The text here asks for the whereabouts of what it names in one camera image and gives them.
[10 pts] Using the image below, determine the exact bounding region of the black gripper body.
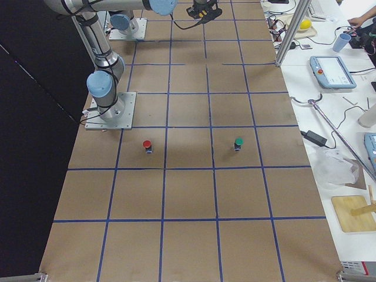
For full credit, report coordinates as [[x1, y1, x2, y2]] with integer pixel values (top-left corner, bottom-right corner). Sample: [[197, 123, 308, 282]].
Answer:
[[193, 0, 217, 9]]

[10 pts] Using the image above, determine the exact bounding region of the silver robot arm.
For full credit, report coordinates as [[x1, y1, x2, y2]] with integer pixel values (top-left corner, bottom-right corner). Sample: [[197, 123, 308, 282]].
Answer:
[[109, 10, 139, 35], [45, 1, 177, 129]]

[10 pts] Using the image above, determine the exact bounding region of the green push button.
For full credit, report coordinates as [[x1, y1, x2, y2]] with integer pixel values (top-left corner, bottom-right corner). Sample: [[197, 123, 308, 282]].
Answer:
[[234, 137, 244, 152]]

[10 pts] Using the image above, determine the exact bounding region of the red push button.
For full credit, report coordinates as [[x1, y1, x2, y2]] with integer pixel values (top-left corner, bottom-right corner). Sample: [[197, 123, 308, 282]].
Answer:
[[142, 140, 153, 154]]

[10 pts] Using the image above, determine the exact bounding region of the yellow lemon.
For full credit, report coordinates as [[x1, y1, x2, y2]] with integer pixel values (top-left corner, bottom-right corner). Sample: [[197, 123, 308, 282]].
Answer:
[[298, 19, 312, 32]]

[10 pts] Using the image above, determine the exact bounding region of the blue teach pendant tablet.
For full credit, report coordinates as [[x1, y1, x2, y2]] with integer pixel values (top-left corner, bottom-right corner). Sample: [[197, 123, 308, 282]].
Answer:
[[309, 56, 357, 89]]

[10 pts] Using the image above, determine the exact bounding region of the light blue plastic cup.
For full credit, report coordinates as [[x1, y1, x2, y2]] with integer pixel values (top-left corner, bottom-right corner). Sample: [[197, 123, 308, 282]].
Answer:
[[333, 33, 352, 52]]

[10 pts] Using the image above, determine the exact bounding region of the metal cane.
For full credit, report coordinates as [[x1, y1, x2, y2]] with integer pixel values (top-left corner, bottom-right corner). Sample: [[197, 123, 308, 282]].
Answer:
[[290, 93, 375, 182]]

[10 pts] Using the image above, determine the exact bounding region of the black power adapter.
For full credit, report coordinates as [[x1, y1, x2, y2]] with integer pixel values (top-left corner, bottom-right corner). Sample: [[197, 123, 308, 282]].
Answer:
[[301, 130, 327, 147]]

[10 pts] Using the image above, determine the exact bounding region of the clear plastic bag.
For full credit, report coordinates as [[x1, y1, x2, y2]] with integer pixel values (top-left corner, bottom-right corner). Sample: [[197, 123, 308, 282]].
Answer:
[[310, 148, 367, 190]]

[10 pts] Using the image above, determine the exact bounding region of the wooden cutting board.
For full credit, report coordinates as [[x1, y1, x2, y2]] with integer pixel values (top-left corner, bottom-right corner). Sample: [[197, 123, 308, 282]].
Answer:
[[331, 196, 375, 233]]

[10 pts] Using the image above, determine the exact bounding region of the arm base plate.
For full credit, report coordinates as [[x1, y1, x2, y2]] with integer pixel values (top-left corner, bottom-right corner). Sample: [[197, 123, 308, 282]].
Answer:
[[109, 16, 147, 41], [84, 92, 137, 130]]

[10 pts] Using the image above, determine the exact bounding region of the aluminium frame post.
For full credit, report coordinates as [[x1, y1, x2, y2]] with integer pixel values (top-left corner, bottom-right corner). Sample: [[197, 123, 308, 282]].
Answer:
[[275, 0, 311, 67]]

